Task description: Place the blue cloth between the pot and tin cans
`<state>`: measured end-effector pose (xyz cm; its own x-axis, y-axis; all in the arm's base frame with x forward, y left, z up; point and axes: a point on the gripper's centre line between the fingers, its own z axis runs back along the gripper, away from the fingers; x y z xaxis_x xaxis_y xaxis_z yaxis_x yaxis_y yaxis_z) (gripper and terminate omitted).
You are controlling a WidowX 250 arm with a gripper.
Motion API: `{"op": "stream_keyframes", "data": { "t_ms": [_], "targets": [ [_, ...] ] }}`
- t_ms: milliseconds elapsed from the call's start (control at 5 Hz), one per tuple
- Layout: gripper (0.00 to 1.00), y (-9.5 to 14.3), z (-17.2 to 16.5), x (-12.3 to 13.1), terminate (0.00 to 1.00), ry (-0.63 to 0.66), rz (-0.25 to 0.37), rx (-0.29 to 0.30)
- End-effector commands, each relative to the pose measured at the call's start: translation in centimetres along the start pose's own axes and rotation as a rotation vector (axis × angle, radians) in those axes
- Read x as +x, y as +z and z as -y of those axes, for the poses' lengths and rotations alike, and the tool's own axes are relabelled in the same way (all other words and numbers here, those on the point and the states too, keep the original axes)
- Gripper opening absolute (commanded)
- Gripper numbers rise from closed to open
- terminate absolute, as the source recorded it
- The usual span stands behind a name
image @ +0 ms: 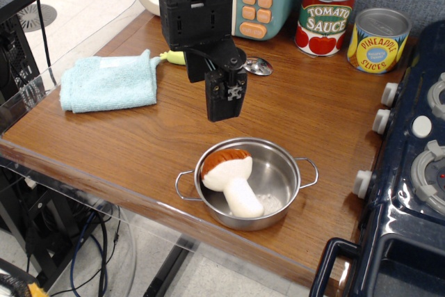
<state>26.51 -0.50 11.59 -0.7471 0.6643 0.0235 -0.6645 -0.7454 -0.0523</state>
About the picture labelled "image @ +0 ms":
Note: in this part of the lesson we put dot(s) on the stainless steel pot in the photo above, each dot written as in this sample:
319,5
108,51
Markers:
275,180

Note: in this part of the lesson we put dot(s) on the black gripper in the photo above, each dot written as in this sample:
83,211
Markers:
203,30

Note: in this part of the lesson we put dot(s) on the plush mushroom toy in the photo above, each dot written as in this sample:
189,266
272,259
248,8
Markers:
227,171

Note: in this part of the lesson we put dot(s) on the spoon with green handle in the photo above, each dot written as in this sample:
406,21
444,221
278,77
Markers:
253,64

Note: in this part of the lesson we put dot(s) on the tomato sauce tin can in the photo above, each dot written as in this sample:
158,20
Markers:
322,26

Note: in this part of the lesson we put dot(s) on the light blue cloth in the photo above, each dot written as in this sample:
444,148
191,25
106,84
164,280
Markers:
109,83

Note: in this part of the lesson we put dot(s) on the pineapple slices tin can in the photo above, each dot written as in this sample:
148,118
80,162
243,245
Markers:
378,40

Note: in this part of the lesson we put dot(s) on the dark blue toy stove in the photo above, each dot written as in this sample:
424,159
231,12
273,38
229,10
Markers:
400,251

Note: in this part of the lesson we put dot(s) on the black table leg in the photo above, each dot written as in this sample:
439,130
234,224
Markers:
167,272

